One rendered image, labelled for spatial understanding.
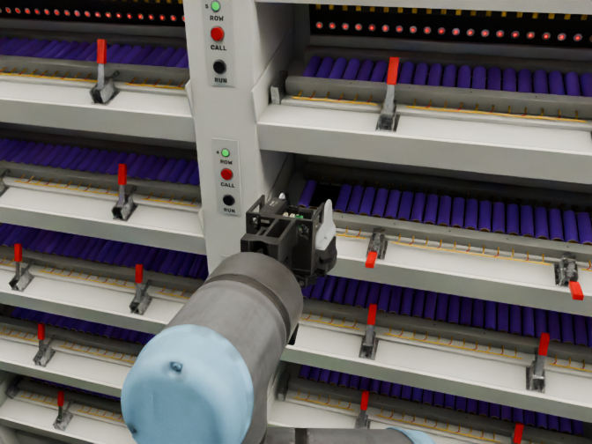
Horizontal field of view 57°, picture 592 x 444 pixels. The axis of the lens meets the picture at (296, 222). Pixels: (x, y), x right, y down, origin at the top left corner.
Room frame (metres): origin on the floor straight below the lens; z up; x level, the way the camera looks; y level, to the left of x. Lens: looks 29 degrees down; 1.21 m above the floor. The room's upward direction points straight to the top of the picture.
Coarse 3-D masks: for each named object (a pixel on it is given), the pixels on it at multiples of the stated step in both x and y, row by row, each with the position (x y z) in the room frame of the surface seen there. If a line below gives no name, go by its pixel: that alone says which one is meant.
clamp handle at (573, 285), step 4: (568, 264) 0.62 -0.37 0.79; (568, 268) 0.62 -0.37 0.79; (572, 268) 0.62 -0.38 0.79; (568, 272) 0.62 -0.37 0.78; (572, 272) 0.62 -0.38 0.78; (568, 276) 0.61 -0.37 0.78; (572, 276) 0.61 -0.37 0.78; (568, 280) 0.60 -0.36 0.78; (572, 280) 0.60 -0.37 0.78; (576, 280) 0.60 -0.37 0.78; (568, 284) 0.59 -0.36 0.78; (572, 284) 0.59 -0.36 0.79; (576, 284) 0.59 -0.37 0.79; (572, 288) 0.58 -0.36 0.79; (576, 288) 0.57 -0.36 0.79; (580, 288) 0.58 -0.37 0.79; (572, 292) 0.57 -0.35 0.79; (576, 292) 0.56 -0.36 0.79; (580, 292) 0.56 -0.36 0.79; (572, 296) 0.57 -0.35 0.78; (576, 296) 0.56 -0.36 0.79; (580, 296) 0.56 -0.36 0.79
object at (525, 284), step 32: (288, 160) 0.88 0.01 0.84; (320, 160) 0.89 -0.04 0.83; (352, 160) 0.87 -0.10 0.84; (288, 192) 0.85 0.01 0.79; (352, 256) 0.70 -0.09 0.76; (416, 256) 0.69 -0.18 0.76; (448, 256) 0.69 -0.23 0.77; (480, 256) 0.68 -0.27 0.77; (416, 288) 0.68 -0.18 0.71; (448, 288) 0.66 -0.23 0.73; (480, 288) 0.65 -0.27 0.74; (512, 288) 0.63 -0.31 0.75; (544, 288) 0.62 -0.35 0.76
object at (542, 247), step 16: (304, 208) 0.78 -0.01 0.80; (336, 224) 0.75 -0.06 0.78; (352, 224) 0.74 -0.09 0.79; (368, 224) 0.74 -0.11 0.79; (384, 224) 0.73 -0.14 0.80; (400, 224) 0.73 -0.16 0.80; (416, 224) 0.73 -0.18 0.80; (432, 240) 0.71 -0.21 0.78; (448, 240) 0.70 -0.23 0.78; (464, 240) 0.70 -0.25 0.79; (480, 240) 0.69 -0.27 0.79; (496, 240) 0.68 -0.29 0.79; (512, 240) 0.68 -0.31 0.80; (528, 240) 0.68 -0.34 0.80; (544, 240) 0.68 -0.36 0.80; (496, 256) 0.67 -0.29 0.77; (512, 256) 0.67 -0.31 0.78; (528, 256) 0.66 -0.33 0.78; (544, 256) 0.67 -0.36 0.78; (560, 256) 0.66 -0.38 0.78; (576, 256) 0.66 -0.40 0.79
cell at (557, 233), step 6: (552, 210) 0.75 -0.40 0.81; (558, 210) 0.74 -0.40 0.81; (552, 216) 0.73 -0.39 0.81; (558, 216) 0.73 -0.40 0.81; (552, 222) 0.72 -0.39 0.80; (558, 222) 0.72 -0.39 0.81; (552, 228) 0.71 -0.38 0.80; (558, 228) 0.70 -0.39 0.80; (552, 234) 0.70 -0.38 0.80; (558, 234) 0.69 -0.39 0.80
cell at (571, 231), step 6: (564, 216) 0.74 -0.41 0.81; (570, 216) 0.73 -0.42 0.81; (564, 222) 0.72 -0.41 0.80; (570, 222) 0.72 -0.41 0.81; (564, 228) 0.71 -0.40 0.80; (570, 228) 0.70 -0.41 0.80; (576, 228) 0.71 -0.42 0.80; (564, 234) 0.70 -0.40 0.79; (570, 234) 0.69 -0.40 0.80; (576, 234) 0.69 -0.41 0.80; (576, 240) 0.68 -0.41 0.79
